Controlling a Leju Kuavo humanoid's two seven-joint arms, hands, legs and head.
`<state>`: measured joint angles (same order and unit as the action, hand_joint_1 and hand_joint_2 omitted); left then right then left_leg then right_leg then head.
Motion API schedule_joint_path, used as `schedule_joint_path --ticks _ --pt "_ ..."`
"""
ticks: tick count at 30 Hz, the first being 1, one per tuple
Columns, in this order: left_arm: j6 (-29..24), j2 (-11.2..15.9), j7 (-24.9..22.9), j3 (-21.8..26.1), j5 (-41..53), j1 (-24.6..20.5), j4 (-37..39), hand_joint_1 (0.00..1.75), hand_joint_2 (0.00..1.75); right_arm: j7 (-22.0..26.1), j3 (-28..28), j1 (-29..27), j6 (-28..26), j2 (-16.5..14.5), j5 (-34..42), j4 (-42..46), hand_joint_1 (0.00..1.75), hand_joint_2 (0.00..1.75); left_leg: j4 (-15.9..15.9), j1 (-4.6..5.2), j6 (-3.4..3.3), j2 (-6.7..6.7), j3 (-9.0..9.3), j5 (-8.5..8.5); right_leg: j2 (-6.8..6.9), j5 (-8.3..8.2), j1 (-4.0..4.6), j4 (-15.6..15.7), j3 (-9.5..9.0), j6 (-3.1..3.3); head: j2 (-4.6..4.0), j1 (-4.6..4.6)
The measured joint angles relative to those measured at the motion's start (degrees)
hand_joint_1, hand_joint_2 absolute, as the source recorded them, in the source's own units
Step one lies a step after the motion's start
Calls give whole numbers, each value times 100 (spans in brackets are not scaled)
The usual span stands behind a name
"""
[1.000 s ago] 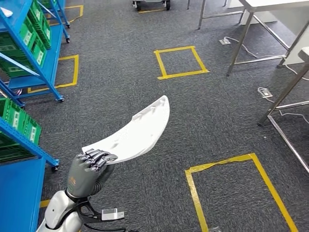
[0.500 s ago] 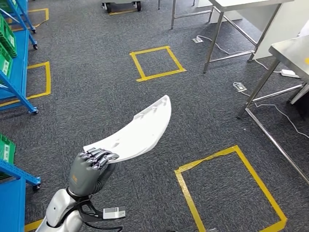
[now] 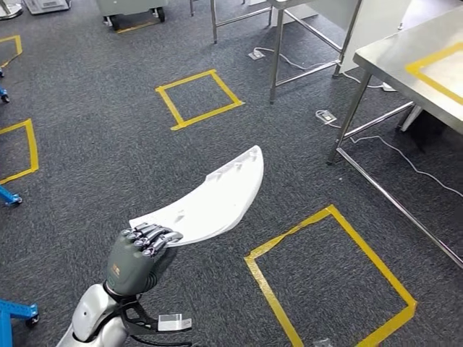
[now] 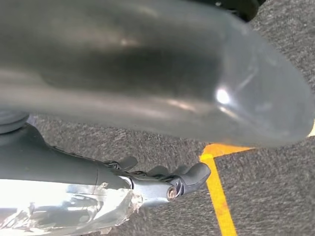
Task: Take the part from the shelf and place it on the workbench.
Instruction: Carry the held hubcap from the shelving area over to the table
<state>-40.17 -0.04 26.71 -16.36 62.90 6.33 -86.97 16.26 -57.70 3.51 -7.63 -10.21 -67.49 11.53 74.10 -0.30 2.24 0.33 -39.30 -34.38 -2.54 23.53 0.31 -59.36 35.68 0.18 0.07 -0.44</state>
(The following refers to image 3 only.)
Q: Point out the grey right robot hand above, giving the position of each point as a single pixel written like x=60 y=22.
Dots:
x=322 y=343

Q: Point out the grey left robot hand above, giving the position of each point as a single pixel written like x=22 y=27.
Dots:
x=134 y=268

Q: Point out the white curved plastic part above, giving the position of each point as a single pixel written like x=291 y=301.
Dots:
x=217 y=206

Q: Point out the stainless steel workbench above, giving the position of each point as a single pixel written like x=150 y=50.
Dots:
x=390 y=52

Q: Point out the yellow floor tape square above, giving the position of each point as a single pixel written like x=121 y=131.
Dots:
x=32 y=148
x=19 y=45

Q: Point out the grey floor socket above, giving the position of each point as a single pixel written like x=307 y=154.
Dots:
x=326 y=116
x=257 y=54

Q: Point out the grey wheeled cart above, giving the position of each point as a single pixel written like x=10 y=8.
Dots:
x=130 y=6

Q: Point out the white top steel table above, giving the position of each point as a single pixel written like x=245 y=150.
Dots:
x=276 y=62

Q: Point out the grey flat platform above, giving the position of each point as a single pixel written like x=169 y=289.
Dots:
x=47 y=6

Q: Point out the round metal stand base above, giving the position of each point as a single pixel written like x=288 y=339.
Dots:
x=9 y=8

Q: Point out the large white desk panel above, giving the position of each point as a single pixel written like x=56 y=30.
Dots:
x=376 y=28

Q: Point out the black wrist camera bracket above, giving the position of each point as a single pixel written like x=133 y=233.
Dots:
x=139 y=325

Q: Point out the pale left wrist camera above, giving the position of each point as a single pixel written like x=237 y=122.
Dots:
x=174 y=322

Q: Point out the steel frame table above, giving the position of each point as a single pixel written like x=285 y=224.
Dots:
x=213 y=21

